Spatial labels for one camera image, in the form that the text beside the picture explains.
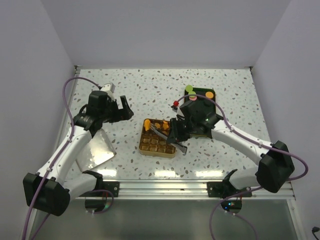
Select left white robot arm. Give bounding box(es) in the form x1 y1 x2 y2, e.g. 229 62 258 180
22 90 134 216

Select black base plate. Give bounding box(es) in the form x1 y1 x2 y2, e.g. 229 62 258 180
206 181 252 199
103 181 120 198

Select green macaron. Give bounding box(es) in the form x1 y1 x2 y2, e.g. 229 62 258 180
185 85 193 93
188 91 196 97

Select green cookie tray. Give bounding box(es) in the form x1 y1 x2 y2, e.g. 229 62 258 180
184 86 216 138

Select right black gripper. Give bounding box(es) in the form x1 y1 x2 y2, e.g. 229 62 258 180
166 117 196 145

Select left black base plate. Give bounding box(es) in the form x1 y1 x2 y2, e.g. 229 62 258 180
103 181 120 198

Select fish cookie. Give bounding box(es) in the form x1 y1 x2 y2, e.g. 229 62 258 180
162 121 170 130
143 119 151 132

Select pink macaron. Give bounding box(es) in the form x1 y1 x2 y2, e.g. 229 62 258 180
189 96 197 101

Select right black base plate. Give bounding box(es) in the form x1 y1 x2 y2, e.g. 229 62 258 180
206 181 252 199

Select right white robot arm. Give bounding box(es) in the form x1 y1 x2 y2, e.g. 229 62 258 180
166 100 295 198

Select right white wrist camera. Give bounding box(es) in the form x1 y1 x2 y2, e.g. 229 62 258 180
176 107 185 120

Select orange sandwich cookie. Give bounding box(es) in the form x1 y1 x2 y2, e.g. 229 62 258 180
205 91 215 99

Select gold cookie tin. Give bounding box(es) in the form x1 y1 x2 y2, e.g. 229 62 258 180
138 118 176 159

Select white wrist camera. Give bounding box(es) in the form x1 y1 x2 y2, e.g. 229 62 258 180
100 82 116 101
176 107 185 120

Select upper green macaron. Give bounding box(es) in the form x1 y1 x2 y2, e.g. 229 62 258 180
185 85 193 93

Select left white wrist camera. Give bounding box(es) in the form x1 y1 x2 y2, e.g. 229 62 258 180
100 82 116 101

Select lower green macaron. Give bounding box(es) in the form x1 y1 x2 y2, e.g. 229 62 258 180
188 91 196 97

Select black sandwich cookie lower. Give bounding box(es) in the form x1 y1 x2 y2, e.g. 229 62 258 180
203 99 213 107

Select silver tin lid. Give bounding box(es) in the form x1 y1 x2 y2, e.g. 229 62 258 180
76 129 117 172

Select silver metal tongs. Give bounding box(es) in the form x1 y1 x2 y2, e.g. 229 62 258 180
150 124 188 154

